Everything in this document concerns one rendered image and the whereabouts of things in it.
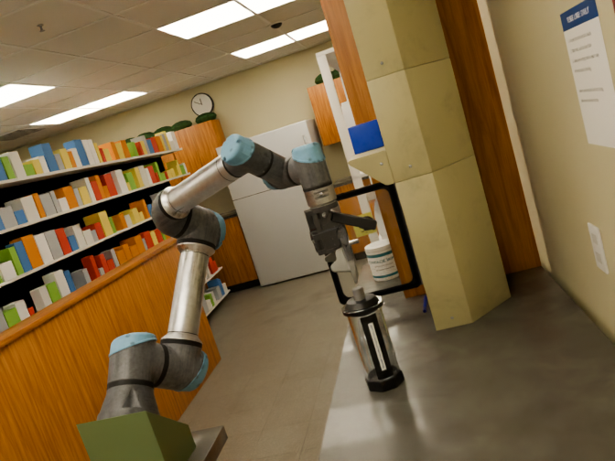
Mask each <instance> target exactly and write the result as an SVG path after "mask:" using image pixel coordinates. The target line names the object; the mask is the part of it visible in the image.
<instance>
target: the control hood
mask: <svg viewBox="0 0 615 461"><path fill-rule="evenodd" d="M348 164H349V165H350V166H352V167H354V168H356V169H358V170H360V171H361V172H362V173H364V174H366V175H368V176H370V177H372V178H374V179H376V180H378V181H380V182H381V183H383V184H385V185H391V184H393V183H394V177H393V173H392V170H391V167H390V164H389V160H388V157H387V154H386V151H385V147H384V146H382V147H379V148H376V149H373V150H370V151H367V152H363V153H360V154H357V155H354V156H353V157H352V158H351V159H350V160H349V162H348Z"/></svg>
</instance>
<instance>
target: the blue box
mask: <svg viewBox="0 0 615 461"><path fill-rule="evenodd" d="M348 131H349V135H350V138H351V143H352V147H353V150H354V154H355V155H357V154H360V153H363V152H367V151H370V150H373V149H376V148H379V147H382V146H384V143H383V138H382V135H381V131H380V128H379V124H378V122H377V119H375V120H372V121H369V122H367V123H361V124H358V125H355V126H352V127H350V128H348Z"/></svg>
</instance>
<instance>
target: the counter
mask: <svg viewBox="0 0 615 461"><path fill-rule="evenodd" d="M506 279H507V283H508V286H509V290H510V294H511V297H510V298H508V299H507V300H505V301H504V302H502V303H501V304H500V305H498V306H496V307H495V308H493V309H492V310H491V311H490V312H488V313H487V314H485V315H484V316H482V317H480V318H479V319H477V320H476V321H475V322H473V323H470V324H466V325H462V326H457V327H450V328H446V329H441V330H438V331H437V330H436V327H435V323H434V319H433V317H432V313H431V310H430V306H429V303H428V300H427V303H426V312H425V313H424V312H423V306H424V296H425V295H426V294H423V295H417V296H412V297H408V298H405V293H404V291H402V292H398V293H393V294H389V295H383V296H381V298H382V299H383V306H382V310H383V314H384V318H385V321H386V325H387V327H388V330H389V334H390V337H391V340H392V343H393V346H394V352H395V355H396V358H397V361H398V365H399V367H400V368H401V370H402V372H403V374H404V378H405V380H404V381H403V382H402V383H401V384H400V385H399V386H398V387H397V388H395V389H392V390H389V391H385V392H377V391H370V390H369V388H368V386H367V384H366V381H365V378H364V375H365V374H364V371H363V367H362V364H361V359H360V356H359V353H358V350H357V347H356V344H355V341H354V338H353V335H352V332H351V327H350V323H349V325H348V330H347V334H346V338H345V342H344V347H343V351H342V355H341V359H340V366H339V371H338V375H337V379H336V383H335V388H334V392H333V396H332V400H331V405H330V408H329V416H328V420H327V424H326V429H325V433H324V437H323V441H322V446H321V449H320V454H319V458H318V461H615V345H614V344H613V343H612V342H611V341H610V340H609V339H608V338H607V337H606V336H605V334H604V333H603V332H602V331H601V330H600V329H599V328H598V327H597V326H596V325H595V324H594V322H593V321H592V320H591V319H590V318H589V317H588V316H587V315H586V314H585V313H584V312H583V310H582V309H581V308H580V307H579V306H578V305H577V304H576V303H575V302H574V301H573V300H572V298H571V297H570V296H569V295H568V294H567V293H566V292H565V291H564V290H563V289H562V287H561V286H560V285H559V284H558V283H557V282H556V281H555V280H554V279H553V278H552V277H551V275H550V274H549V273H548V272H547V271H546V270H545V269H544V268H543V267H542V266H538V267H535V268H531V269H527V270H522V271H519V272H515V273H508V274H506Z"/></svg>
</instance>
